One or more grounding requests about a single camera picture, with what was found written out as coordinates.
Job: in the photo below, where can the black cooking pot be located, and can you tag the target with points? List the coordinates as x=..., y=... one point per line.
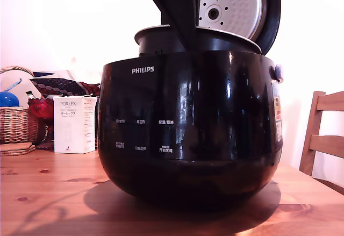
x=158, y=41

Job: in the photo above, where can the black rice cooker lid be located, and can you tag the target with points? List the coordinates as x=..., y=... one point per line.
x=242, y=4

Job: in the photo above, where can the black Philips rice cooker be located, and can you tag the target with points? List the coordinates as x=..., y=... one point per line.
x=199, y=112

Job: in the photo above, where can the white Porlex carton box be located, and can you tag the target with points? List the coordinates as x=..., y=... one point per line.
x=70, y=128

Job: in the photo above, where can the wooden chair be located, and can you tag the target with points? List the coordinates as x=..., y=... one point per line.
x=317, y=128

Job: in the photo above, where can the blue ball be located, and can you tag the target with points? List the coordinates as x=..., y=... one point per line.
x=8, y=100

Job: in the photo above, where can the woven wicker basket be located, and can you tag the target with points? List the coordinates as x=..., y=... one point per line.
x=16, y=125

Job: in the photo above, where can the cork coaster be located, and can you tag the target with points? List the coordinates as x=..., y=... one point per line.
x=18, y=146
x=24, y=152

